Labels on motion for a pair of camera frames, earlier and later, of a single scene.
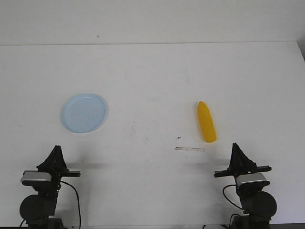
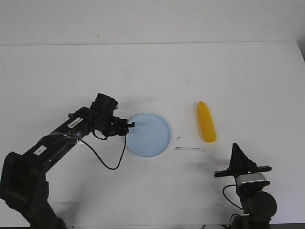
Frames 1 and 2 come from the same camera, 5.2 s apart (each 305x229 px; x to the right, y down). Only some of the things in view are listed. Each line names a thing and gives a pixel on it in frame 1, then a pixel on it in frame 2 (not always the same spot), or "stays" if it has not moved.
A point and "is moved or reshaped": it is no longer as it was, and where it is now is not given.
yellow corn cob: (208, 131) stays
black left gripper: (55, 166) → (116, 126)
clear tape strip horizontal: (184, 148) stays
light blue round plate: (84, 113) is moved or reshaped
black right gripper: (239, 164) stays
